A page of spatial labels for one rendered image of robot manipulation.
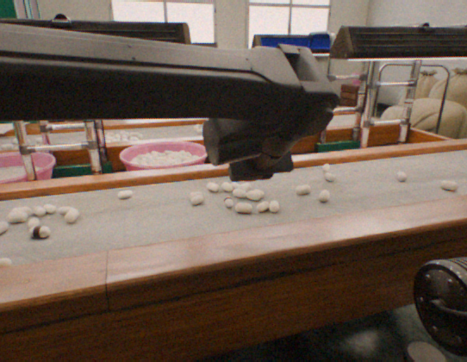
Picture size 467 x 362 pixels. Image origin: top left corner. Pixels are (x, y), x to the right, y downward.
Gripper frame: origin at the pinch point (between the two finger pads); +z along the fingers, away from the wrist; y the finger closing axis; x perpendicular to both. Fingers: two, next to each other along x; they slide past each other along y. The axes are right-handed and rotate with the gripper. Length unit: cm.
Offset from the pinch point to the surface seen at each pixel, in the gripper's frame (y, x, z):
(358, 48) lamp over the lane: -32.9, -27.0, 0.1
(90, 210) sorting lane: 28.1, -2.3, 22.6
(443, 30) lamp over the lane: -58, -32, -1
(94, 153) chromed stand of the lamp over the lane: 27.2, -19.1, 30.7
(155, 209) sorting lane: 14.8, -0.1, 19.5
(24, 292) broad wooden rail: 34.1, 14.1, -1.2
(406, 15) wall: -430, -337, 296
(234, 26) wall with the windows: -169, -376, 373
